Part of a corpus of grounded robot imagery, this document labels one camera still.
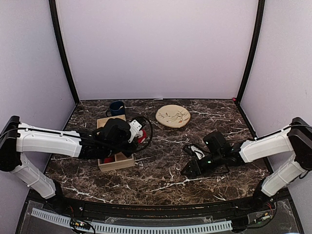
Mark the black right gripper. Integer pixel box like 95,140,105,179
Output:
181,151,224,177

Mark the black frame post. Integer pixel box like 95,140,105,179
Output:
49,0,80,105
236,0,265,105

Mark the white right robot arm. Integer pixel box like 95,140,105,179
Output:
181,117,312,212

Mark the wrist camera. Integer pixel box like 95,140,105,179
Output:
128,117,147,143
183,144,210,160

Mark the black left frame post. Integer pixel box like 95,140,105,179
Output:
49,0,80,105

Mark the white slotted cable duct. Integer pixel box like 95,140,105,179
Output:
31,207,233,234

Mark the round beige woven mat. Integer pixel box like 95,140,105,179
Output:
156,104,191,128

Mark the dark blue mug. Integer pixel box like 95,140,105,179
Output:
105,100,125,117

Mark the red santa sock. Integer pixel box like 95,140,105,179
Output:
103,157,115,164

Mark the black right frame post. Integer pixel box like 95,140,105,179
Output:
236,0,265,105

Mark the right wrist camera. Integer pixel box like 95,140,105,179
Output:
183,144,210,160

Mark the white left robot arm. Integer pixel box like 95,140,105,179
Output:
0,116,145,213

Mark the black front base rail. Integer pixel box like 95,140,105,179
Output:
65,197,255,218

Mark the wooden compartment tray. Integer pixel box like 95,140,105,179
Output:
97,115,135,172

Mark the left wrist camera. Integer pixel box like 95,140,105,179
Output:
128,117,147,143

